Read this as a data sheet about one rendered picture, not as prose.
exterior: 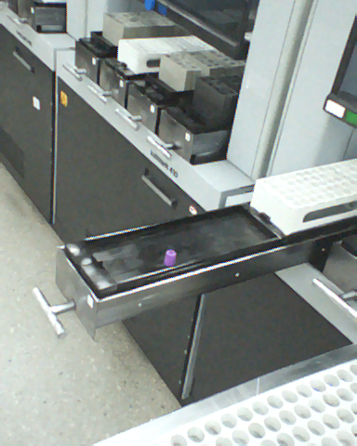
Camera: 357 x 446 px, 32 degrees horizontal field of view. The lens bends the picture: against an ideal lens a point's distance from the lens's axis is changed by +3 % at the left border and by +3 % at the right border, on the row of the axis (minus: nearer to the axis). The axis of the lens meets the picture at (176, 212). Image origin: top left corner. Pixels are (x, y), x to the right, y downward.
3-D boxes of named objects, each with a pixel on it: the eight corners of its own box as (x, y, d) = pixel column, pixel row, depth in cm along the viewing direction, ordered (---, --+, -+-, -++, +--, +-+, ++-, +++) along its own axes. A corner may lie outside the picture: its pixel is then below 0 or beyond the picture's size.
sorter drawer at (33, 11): (195, 16, 237) (199, -11, 232) (216, 27, 227) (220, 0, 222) (4, 17, 199) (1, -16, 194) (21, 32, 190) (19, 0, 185)
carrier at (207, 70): (213, 92, 149) (218, 68, 146) (205, 93, 148) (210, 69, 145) (187, 74, 157) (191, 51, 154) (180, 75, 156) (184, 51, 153)
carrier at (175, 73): (190, 95, 145) (194, 70, 142) (183, 96, 144) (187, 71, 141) (165, 77, 153) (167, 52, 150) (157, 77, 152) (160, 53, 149)
